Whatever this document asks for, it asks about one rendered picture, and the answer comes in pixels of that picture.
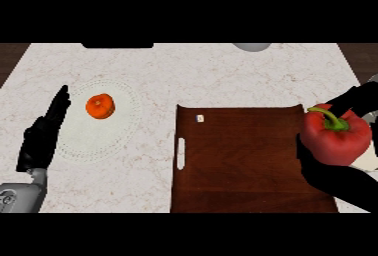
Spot red bell pepper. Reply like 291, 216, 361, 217
298, 103, 373, 167

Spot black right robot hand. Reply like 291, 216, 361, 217
295, 82, 378, 214

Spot black flat appliance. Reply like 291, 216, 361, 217
79, 42, 155, 50

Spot brown wooden tray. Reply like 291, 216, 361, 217
170, 103, 341, 214

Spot orange fruit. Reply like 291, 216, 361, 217
84, 93, 116, 121

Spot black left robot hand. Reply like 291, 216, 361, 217
14, 84, 72, 173

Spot white round plate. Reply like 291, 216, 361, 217
54, 79, 143, 164

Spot grey round bowl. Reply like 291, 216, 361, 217
230, 42, 273, 53

